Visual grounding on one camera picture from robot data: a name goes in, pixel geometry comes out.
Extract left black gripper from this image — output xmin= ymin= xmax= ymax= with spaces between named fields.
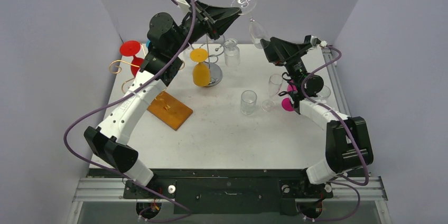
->
xmin=169 ymin=1 xmax=241 ymax=57

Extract clear wine glass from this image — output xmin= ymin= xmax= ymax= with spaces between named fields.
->
xmin=230 ymin=0 xmax=269 ymax=49
xmin=240 ymin=90 xmax=257 ymax=115
xmin=314 ymin=85 xmax=332 ymax=103
xmin=261 ymin=74 xmax=283 ymax=112

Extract red wine glass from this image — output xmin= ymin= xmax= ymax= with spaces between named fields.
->
xmin=119 ymin=40 xmax=144 ymax=77

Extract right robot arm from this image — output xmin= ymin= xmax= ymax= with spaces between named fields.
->
xmin=260 ymin=35 xmax=374 ymax=196

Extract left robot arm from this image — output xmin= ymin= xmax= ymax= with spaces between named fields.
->
xmin=83 ymin=1 xmax=242 ymax=198

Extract clear ribbed glass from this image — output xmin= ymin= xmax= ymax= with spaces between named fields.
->
xmin=223 ymin=39 xmax=240 ymax=67

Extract pink wine glass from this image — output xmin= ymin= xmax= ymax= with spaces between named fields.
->
xmin=281 ymin=80 xmax=297 ymax=112

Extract yellow wine glass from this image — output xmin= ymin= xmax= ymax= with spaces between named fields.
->
xmin=190 ymin=48 xmax=211 ymax=87

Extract chrome wire glass rack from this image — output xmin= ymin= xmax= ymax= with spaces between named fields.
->
xmin=189 ymin=36 xmax=225 ymax=87

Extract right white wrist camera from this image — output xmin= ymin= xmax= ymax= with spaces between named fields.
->
xmin=304 ymin=35 xmax=328 ymax=51

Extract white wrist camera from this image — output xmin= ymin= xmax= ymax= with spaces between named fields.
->
xmin=304 ymin=35 xmax=328 ymax=51
xmin=176 ymin=0 xmax=191 ymax=14

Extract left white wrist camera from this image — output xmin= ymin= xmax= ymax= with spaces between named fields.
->
xmin=176 ymin=0 xmax=191 ymax=14

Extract gold wire glass rack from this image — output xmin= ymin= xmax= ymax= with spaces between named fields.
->
xmin=109 ymin=44 xmax=193 ymax=131

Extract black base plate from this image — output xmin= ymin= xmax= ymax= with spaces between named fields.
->
xmin=87 ymin=168 xmax=370 ymax=216

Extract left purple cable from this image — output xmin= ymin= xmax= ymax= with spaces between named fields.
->
xmin=63 ymin=0 xmax=197 ymax=224

